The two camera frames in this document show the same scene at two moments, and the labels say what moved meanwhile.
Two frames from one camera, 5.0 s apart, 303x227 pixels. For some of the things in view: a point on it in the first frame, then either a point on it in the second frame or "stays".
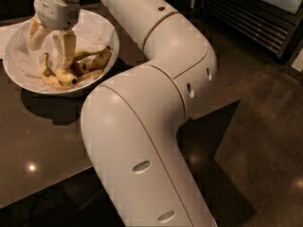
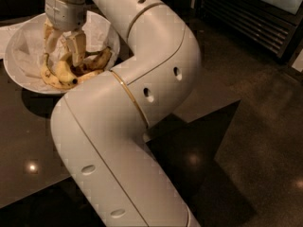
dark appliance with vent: [269, 15] stays
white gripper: [54, 12] -> [64, 13]
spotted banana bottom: [89, 76] stays
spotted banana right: [81, 64] stays
